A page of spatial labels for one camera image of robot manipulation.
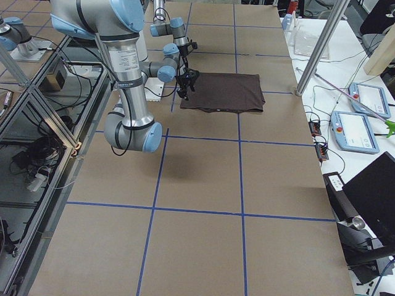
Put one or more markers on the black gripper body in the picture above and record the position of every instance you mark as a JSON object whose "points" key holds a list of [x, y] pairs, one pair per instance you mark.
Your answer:
{"points": [[184, 81], [184, 50]]}

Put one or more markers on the dark brown t-shirt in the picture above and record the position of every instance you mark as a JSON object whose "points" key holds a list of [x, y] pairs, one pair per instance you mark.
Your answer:
{"points": [[226, 92]]}

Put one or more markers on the third large robot arm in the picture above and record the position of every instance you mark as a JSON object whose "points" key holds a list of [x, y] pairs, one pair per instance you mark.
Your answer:
{"points": [[117, 25]]}

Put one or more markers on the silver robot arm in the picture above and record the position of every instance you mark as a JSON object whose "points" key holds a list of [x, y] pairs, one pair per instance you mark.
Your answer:
{"points": [[163, 25], [172, 67]]}

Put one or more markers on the near blue teach pendant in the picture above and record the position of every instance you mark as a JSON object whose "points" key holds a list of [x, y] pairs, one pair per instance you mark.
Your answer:
{"points": [[353, 132]]}

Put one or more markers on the blue teach pendant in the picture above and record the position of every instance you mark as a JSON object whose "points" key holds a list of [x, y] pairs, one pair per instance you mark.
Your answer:
{"points": [[353, 132], [373, 97]]}

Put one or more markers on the far blue teach pendant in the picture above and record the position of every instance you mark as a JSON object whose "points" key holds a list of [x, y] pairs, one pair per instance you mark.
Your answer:
{"points": [[373, 97]]}

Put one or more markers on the metal reacher grabber tool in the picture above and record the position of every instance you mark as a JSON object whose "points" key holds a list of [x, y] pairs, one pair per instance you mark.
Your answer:
{"points": [[355, 99]]}

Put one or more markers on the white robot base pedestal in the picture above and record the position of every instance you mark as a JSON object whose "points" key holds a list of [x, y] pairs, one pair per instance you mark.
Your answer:
{"points": [[154, 88]]}

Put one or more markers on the aluminium frame rail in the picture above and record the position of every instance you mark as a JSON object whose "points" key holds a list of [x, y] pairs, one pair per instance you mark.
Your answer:
{"points": [[56, 105]]}

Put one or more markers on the aluminium frame post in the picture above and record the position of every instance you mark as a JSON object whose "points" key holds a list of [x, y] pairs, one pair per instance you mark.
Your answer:
{"points": [[324, 38]]}

